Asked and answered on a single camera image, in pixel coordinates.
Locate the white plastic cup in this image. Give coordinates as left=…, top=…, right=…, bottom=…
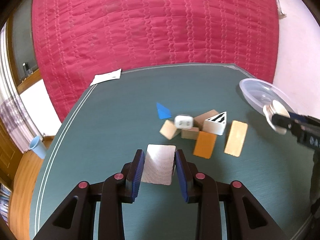
left=263, top=100, right=290, bottom=135

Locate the large white striped wedge block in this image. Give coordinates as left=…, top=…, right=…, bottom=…
left=141, top=144, right=176, bottom=185

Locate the clear plastic bowl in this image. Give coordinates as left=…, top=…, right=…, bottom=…
left=239, top=78, right=298, bottom=120

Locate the yellow wooden block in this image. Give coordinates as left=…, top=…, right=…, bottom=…
left=224, top=120, right=248, bottom=157

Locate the natural wooden triangle block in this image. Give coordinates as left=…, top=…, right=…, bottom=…
left=159, top=120, right=181, bottom=140

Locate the small white striped wedge block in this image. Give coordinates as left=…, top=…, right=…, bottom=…
left=202, top=112, right=227, bottom=136

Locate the blue wooden wedge block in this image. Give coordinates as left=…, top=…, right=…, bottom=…
left=156, top=102, right=171, bottom=120

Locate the orange wooden block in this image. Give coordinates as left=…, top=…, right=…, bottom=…
left=193, top=131, right=217, bottom=159

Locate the white usb charger plug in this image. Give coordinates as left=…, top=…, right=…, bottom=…
left=174, top=115, right=194, bottom=129

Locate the natural wooden cube block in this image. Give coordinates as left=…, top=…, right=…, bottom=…
left=181, top=127, right=200, bottom=140

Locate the brown wooden block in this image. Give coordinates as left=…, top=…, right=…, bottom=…
left=194, top=109, right=218, bottom=130

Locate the light blue cup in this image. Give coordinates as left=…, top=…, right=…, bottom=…
left=29, top=136, right=47, bottom=159

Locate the white paper card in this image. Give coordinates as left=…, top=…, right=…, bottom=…
left=90, top=68, right=122, bottom=86

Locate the white curtain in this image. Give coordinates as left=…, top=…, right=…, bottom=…
left=1, top=27, right=34, bottom=153

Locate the red quilted blanket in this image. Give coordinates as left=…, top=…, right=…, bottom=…
left=31, top=0, right=279, bottom=120

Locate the wooden window frame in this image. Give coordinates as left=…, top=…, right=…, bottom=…
left=6, top=0, right=42, bottom=94

